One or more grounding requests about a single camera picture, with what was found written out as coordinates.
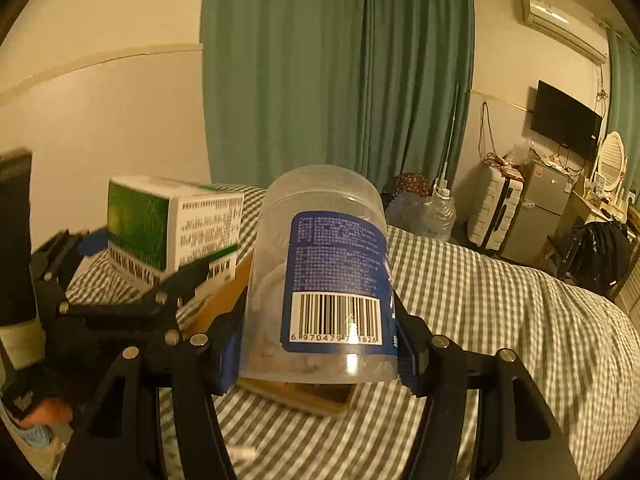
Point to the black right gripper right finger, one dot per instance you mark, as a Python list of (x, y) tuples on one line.
[(516, 435)]

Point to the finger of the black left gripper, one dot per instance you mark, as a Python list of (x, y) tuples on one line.
[(56, 262), (159, 304)]

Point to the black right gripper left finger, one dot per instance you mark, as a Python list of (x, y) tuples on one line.
[(153, 416)]

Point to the green white medicine box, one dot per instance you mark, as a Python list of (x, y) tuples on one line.
[(155, 226)]

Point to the clear plastic jar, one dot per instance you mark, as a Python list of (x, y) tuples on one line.
[(320, 277)]

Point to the person left hand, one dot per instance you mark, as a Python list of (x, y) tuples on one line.
[(49, 412)]

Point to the checkered grey bed cover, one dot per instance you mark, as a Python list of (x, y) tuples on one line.
[(579, 347)]

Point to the brown cardboard box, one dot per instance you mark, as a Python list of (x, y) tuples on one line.
[(293, 379)]

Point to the black backpack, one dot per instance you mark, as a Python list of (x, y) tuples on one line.
[(598, 256)]

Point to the clear water jug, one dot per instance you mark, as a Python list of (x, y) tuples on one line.
[(432, 216)]

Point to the white vanity desk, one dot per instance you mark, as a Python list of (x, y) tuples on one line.
[(582, 212)]

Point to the white suitcase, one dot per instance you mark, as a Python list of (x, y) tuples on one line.
[(495, 201)]

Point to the grey mini fridge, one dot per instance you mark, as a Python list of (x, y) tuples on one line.
[(542, 203)]

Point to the brown patterned stool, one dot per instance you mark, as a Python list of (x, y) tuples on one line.
[(413, 183)]

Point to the white oval vanity mirror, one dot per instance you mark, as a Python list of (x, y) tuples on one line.
[(611, 164)]

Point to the green curtain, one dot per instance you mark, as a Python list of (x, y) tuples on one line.
[(624, 112), (380, 87)]

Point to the green right curtain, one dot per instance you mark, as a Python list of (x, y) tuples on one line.
[(624, 112)]

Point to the white air conditioner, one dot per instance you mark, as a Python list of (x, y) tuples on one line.
[(566, 29)]

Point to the black wall television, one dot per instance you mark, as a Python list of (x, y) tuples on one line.
[(566, 121)]

